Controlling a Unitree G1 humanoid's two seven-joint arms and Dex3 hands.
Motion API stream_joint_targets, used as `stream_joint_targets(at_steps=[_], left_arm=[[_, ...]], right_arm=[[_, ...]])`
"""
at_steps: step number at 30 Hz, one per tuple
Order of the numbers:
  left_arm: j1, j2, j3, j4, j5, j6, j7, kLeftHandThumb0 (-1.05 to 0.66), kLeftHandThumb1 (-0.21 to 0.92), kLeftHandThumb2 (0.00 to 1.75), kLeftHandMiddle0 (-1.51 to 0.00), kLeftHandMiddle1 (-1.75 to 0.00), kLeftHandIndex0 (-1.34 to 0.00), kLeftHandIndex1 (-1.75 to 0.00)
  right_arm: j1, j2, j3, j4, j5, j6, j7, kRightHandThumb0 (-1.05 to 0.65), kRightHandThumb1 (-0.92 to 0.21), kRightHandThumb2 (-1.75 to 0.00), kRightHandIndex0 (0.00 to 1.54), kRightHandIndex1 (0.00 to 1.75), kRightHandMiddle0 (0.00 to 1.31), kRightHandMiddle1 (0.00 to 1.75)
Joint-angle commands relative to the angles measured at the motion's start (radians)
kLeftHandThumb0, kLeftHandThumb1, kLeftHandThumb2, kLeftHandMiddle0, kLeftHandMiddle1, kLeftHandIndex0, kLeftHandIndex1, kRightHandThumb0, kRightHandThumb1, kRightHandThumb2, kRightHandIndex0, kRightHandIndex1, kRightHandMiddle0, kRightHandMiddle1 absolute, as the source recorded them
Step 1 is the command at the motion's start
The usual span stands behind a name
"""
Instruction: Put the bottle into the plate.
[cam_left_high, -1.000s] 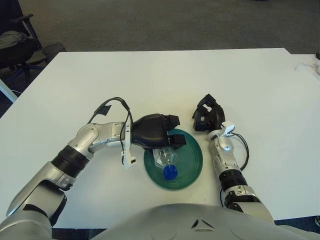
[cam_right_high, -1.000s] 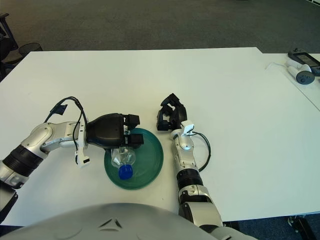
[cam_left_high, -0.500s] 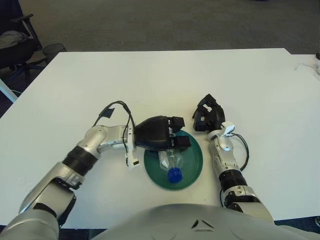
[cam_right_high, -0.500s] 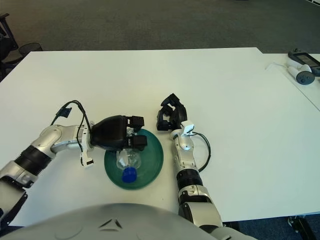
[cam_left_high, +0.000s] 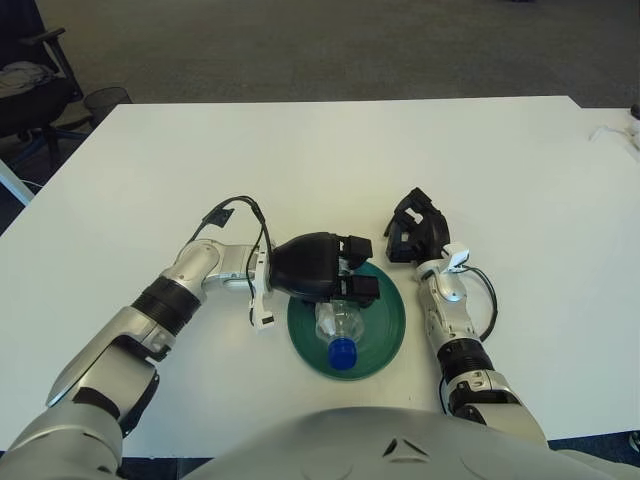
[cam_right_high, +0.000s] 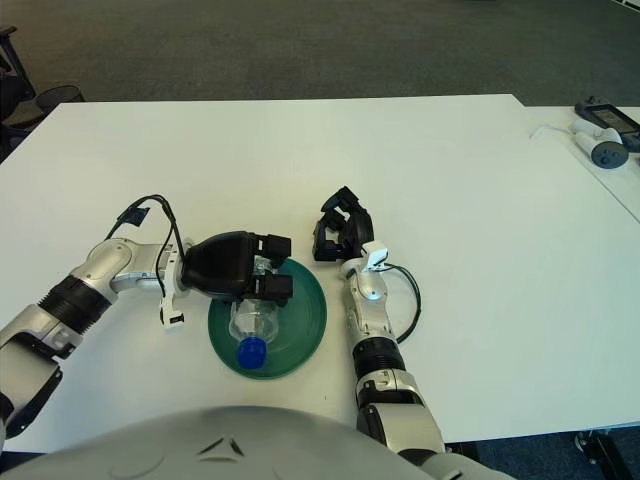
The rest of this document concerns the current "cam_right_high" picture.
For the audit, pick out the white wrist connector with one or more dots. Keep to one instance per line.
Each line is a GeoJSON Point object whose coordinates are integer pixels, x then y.
{"type": "Point", "coordinates": [172, 317]}
{"type": "Point", "coordinates": [377, 252]}

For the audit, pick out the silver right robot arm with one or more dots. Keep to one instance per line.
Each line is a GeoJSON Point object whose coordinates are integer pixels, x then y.
{"type": "Point", "coordinates": [375, 320]}

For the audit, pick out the white left wrist connector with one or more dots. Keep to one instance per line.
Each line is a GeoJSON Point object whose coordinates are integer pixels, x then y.
{"type": "Point", "coordinates": [172, 317]}

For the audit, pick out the black mesh waste bin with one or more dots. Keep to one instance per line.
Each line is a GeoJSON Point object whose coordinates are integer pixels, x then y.
{"type": "Point", "coordinates": [57, 100]}

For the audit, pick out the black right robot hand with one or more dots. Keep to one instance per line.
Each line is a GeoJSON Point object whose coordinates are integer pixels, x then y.
{"type": "Point", "coordinates": [361, 227]}

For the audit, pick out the green round plate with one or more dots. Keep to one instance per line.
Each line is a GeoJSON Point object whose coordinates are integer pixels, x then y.
{"type": "Point", "coordinates": [300, 320]}

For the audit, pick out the silver robot torso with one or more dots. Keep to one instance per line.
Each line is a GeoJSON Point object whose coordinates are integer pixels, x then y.
{"type": "Point", "coordinates": [250, 450]}

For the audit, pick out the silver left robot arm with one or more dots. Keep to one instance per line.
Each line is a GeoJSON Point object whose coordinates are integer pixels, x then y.
{"type": "Point", "coordinates": [75, 295]}

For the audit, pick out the table leg caster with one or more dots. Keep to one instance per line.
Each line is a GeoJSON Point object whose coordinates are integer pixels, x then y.
{"type": "Point", "coordinates": [602, 455]}

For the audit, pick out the clear bottle with blue cap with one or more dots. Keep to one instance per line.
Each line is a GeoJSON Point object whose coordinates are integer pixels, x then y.
{"type": "Point", "coordinates": [252, 325]}

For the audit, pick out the white right wrist connector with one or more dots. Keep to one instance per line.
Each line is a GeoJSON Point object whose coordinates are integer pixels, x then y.
{"type": "Point", "coordinates": [377, 252]}

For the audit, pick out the white and grey controller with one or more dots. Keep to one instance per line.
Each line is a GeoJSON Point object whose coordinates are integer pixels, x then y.
{"type": "Point", "coordinates": [607, 155]}

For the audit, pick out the dark handheld console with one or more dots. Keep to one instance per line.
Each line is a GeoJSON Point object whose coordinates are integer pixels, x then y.
{"type": "Point", "coordinates": [607, 117]}

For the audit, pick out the black office chair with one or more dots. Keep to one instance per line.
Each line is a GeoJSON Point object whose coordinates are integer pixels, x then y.
{"type": "Point", "coordinates": [11, 85]}

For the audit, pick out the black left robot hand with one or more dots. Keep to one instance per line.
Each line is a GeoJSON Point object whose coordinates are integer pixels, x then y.
{"type": "Point", "coordinates": [220, 265]}

